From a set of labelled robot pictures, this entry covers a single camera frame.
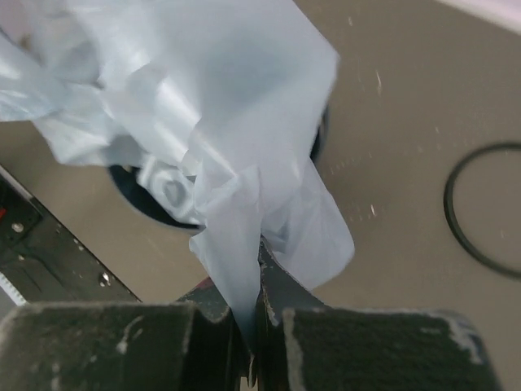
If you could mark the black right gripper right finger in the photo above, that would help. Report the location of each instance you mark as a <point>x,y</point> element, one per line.
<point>304,344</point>

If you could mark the dark blue trash bin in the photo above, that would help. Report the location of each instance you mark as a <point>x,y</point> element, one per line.
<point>125,180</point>

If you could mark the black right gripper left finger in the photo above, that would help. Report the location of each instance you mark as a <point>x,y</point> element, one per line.
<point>190,344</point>

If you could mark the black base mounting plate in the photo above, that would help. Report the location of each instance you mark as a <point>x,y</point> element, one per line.
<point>42,260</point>

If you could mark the light blue trash bag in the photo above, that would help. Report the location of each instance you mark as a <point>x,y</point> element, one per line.
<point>216,103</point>

